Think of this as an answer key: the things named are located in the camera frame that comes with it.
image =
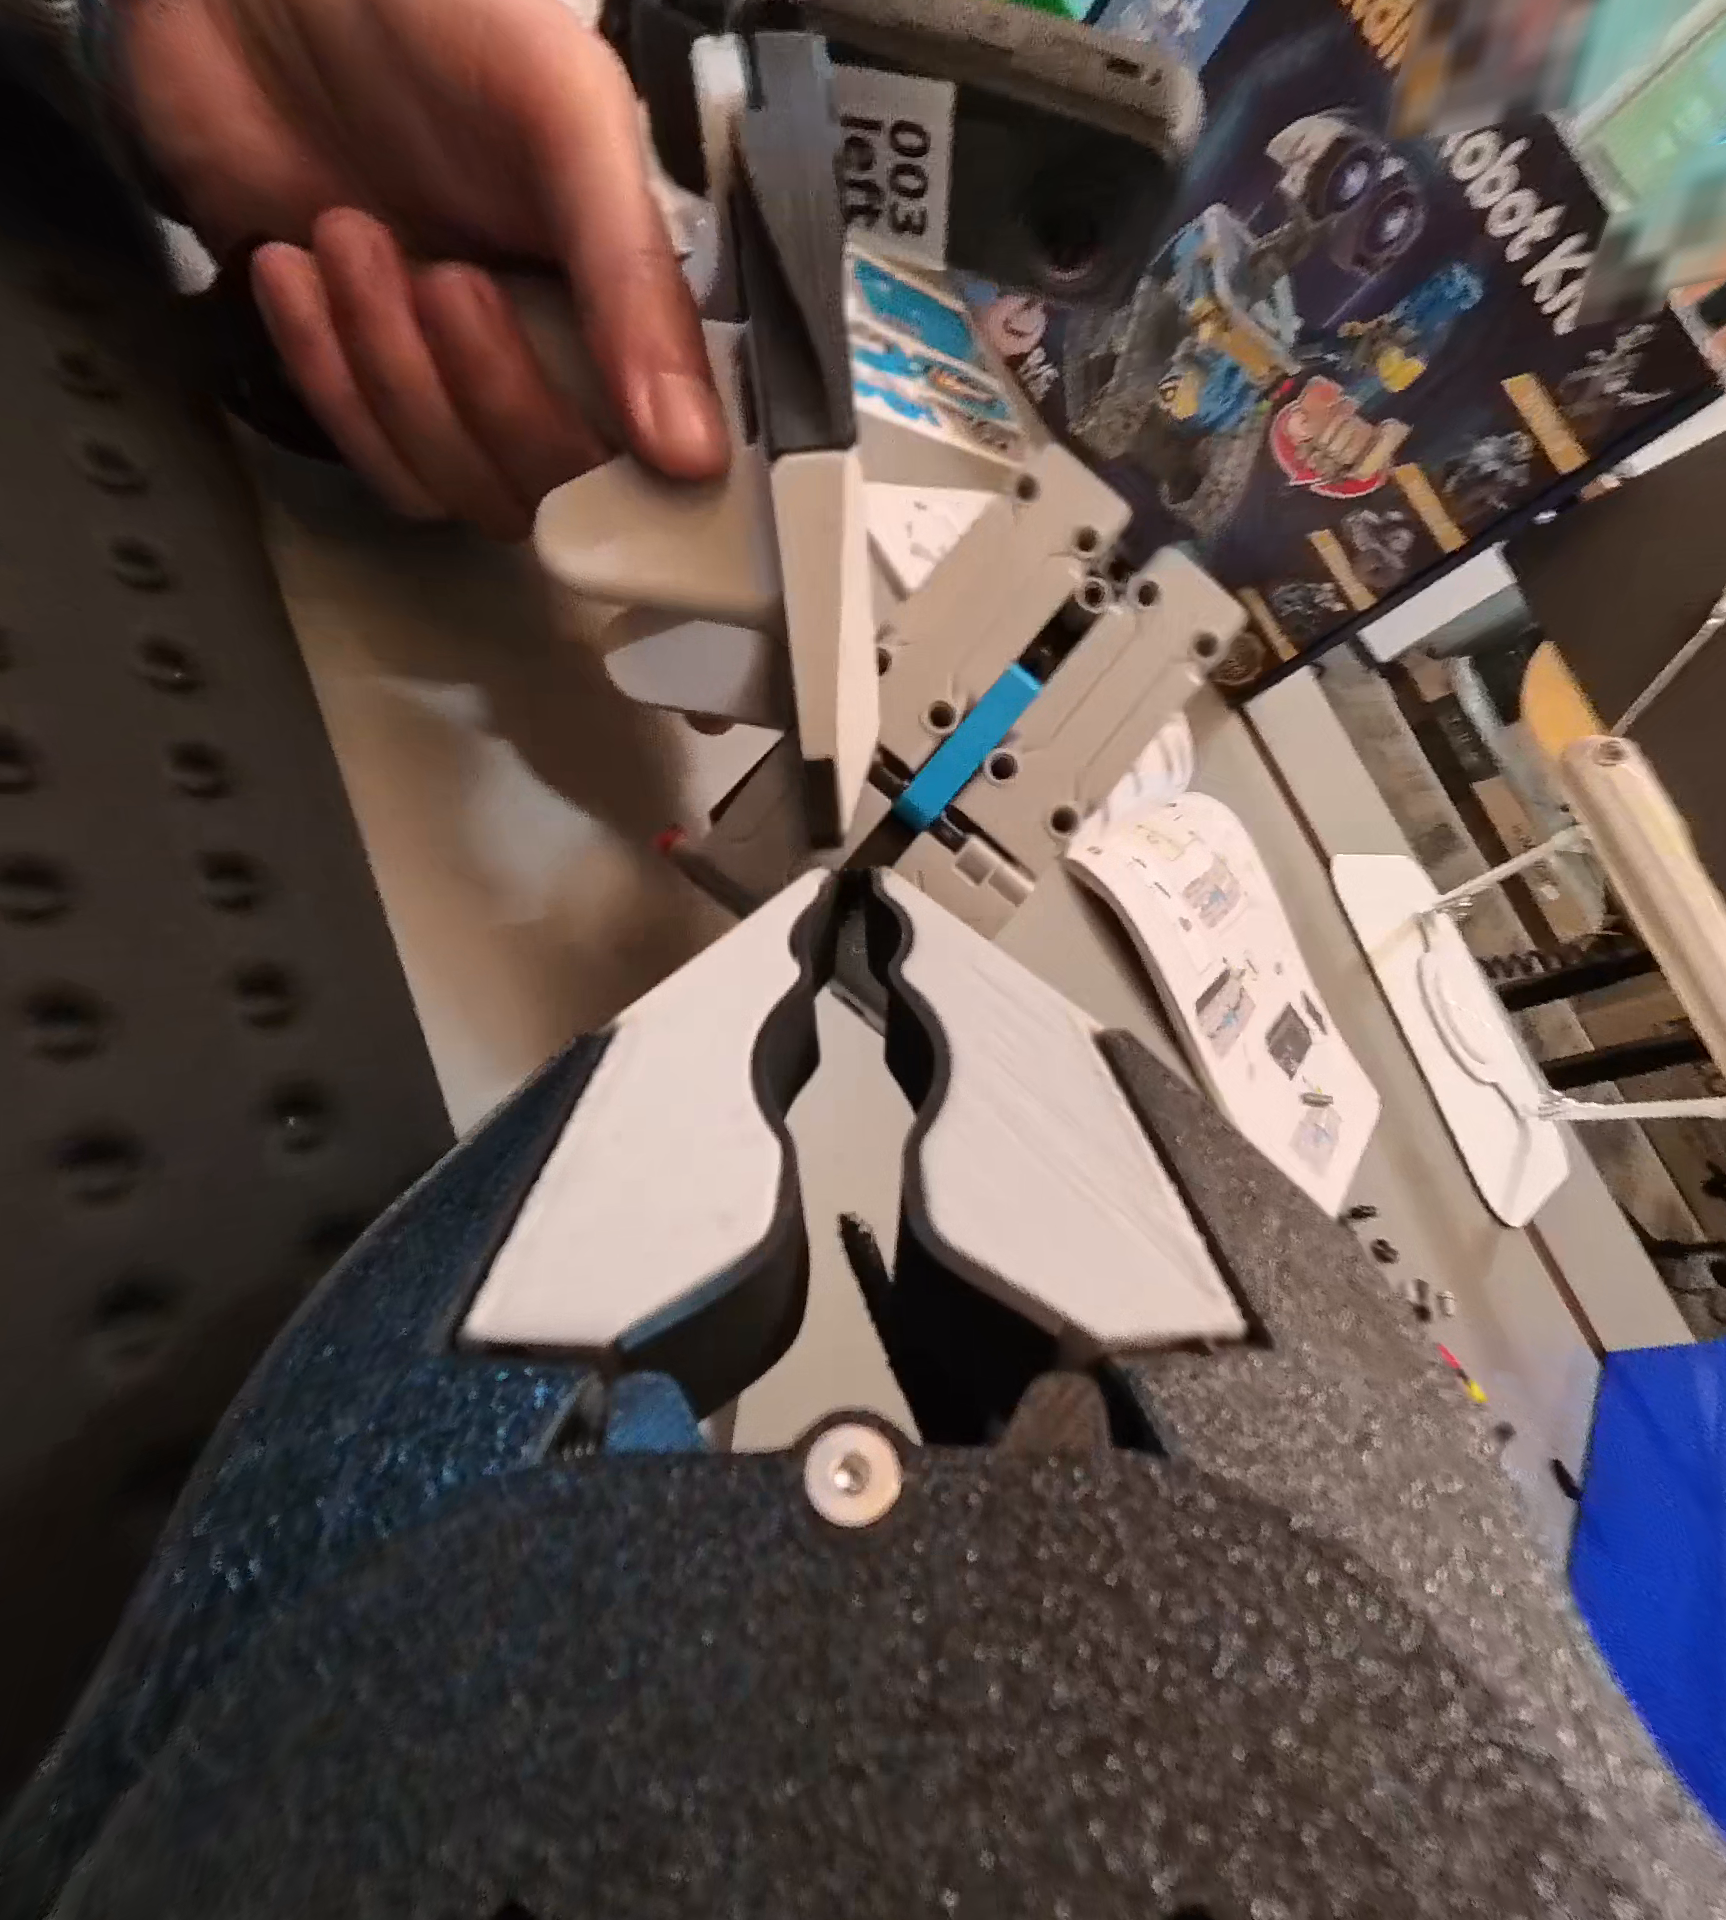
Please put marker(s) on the pile of small toy pieces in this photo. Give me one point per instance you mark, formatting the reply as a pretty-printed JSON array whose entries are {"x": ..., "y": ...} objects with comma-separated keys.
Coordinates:
[{"x": 1427, "y": 1294}]

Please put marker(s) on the blue plastic bin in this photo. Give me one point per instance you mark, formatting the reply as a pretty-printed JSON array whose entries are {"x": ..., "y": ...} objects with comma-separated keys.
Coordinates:
[{"x": 1704, "y": 1577}]

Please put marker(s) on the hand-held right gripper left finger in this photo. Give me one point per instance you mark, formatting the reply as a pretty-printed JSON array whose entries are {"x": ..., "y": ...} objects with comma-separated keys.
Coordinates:
[{"x": 638, "y": 1187}]

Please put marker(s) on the sticker sheet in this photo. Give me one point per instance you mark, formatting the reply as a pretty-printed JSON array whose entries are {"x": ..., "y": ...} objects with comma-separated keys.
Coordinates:
[{"x": 923, "y": 346}]

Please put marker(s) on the white stand with wooden board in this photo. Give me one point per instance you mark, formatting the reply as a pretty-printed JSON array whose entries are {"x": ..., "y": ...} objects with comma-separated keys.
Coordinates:
[{"x": 1465, "y": 1034}]

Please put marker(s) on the grey black toy brick assembly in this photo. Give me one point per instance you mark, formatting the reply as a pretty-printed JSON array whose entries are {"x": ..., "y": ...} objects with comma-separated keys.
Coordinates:
[{"x": 1148, "y": 660}]

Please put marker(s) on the instruction booklet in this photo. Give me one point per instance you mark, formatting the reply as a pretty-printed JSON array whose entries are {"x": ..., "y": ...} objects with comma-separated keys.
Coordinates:
[{"x": 1224, "y": 977}]

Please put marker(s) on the toy building kit box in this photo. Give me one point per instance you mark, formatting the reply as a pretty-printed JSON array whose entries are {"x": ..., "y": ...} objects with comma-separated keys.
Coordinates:
[{"x": 1402, "y": 376}]

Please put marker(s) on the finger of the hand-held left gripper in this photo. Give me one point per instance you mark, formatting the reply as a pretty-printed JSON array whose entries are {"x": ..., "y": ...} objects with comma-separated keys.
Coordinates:
[{"x": 830, "y": 601}]

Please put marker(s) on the person's left hand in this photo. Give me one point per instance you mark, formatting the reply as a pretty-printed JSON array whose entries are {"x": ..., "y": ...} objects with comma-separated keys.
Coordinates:
[{"x": 431, "y": 150}]

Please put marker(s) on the black dimpled pad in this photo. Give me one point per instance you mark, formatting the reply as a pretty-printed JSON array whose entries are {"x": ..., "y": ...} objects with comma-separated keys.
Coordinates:
[{"x": 83, "y": 750}]

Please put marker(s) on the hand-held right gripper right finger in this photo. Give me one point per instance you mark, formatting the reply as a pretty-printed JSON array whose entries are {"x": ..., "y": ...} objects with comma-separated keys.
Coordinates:
[{"x": 1075, "y": 1187}]

